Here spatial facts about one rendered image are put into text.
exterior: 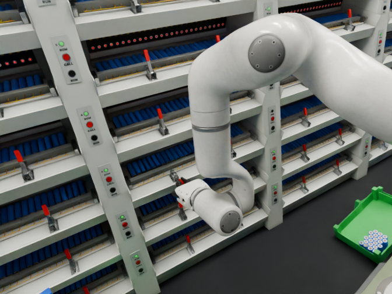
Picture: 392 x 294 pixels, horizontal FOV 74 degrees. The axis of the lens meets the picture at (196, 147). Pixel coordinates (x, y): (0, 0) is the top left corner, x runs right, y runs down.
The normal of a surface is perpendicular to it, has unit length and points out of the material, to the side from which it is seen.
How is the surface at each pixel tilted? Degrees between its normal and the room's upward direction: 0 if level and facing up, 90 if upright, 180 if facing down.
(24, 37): 113
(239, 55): 90
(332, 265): 0
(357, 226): 18
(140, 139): 22
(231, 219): 83
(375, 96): 75
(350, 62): 36
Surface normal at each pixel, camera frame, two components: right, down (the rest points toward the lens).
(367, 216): -0.42, -0.75
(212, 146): -0.04, 0.47
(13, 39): 0.48, 0.63
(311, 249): -0.15, -0.90
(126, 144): 0.04, -0.71
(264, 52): -0.44, 0.39
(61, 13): 0.46, 0.31
